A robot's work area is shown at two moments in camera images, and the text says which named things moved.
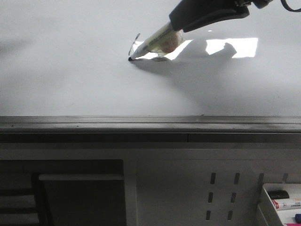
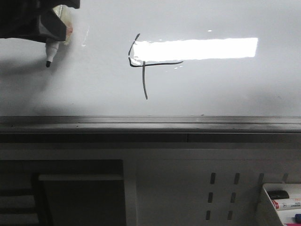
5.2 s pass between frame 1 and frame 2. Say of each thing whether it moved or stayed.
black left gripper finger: moved
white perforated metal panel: stayed
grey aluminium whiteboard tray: stayed
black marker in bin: stayed
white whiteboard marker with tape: moved
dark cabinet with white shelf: stayed
